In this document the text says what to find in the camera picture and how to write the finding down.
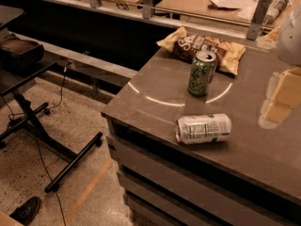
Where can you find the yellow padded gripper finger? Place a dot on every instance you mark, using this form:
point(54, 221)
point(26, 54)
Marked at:
point(283, 95)

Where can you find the white 7up can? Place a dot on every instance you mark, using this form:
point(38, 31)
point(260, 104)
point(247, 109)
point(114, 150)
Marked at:
point(203, 129)

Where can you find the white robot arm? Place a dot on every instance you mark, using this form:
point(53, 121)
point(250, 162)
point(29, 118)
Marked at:
point(289, 39)

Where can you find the green upright soda can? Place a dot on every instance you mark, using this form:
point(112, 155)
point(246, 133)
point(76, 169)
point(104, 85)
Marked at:
point(202, 73)

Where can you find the yellow brown chip bag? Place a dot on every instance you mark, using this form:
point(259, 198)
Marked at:
point(186, 46)

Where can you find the grey counter cabinet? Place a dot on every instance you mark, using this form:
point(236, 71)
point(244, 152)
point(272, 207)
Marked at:
point(253, 179)

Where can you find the cylindrical tool on back table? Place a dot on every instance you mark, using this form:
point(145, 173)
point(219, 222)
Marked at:
point(275, 10)

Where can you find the white paper sheet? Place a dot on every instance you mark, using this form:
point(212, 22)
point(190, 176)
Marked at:
point(232, 4)

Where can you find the dark bag on stand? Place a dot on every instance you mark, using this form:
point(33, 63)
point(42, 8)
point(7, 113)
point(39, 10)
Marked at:
point(17, 55)

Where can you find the black rolling stand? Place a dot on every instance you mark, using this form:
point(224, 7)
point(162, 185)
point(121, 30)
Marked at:
point(10, 84)

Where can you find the black shoe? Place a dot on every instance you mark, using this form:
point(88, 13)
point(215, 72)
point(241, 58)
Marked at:
point(25, 213)

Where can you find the grey metal bracket right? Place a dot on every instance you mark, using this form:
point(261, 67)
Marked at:
point(257, 20)

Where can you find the grey metal bracket middle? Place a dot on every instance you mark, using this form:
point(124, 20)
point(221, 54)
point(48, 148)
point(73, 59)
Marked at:
point(147, 9)

